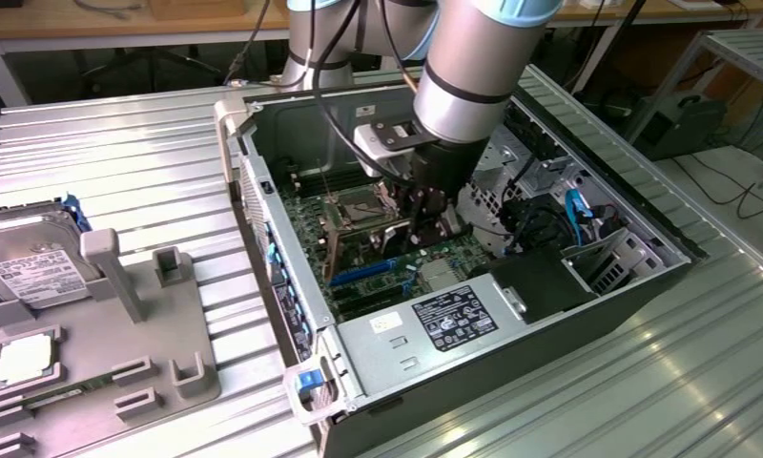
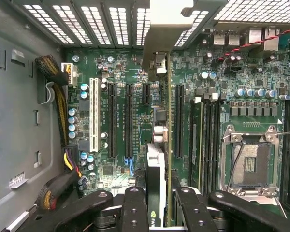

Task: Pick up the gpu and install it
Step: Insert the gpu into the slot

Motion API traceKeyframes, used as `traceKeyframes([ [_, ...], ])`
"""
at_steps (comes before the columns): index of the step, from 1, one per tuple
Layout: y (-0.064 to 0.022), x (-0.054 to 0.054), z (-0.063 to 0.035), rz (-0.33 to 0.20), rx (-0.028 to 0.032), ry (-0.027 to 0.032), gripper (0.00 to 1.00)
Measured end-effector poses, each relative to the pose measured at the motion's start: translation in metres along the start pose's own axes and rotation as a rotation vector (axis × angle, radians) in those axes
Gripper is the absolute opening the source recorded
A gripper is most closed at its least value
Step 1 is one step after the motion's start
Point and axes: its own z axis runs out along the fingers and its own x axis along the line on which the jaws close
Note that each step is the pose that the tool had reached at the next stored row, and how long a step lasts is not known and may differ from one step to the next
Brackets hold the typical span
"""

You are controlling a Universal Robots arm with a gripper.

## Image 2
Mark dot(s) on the grey power supply unit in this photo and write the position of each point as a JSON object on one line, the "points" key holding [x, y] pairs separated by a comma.
{"points": [[19, 120]]}

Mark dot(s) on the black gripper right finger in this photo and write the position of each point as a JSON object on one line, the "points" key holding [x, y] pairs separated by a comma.
{"points": [[195, 212]]}

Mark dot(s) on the white power connector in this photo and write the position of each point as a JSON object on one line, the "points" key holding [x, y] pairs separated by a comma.
{"points": [[70, 75]]}

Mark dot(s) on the metal socket cover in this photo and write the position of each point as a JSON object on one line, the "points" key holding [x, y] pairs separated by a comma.
{"points": [[261, 199]]}

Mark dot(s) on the white expansion slot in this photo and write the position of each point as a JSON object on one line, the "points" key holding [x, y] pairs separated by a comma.
{"points": [[94, 113]]}

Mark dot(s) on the long black expansion slot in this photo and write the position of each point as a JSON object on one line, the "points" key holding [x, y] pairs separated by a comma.
{"points": [[129, 120], [180, 120], [112, 120]]}

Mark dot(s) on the short black expansion slot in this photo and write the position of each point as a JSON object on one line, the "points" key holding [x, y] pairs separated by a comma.
{"points": [[146, 94]]}

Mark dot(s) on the green motherboard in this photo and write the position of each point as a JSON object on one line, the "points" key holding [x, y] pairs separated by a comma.
{"points": [[232, 79]]}

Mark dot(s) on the black installed RAM stick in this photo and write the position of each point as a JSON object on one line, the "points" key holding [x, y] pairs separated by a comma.
{"points": [[196, 145]]}

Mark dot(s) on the thin metal locking lever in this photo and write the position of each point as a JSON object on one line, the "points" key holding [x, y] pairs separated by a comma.
{"points": [[288, 133]]}

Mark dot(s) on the black RAM slot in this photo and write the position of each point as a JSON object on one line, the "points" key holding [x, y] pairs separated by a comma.
{"points": [[217, 145], [212, 145], [206, 145]]}

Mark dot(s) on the CPU socket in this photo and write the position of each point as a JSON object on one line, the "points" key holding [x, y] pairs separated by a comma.
{"points": [[250, 164]]}

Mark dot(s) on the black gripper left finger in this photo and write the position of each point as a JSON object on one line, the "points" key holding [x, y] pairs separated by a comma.
{"points": [[135, 212]]}

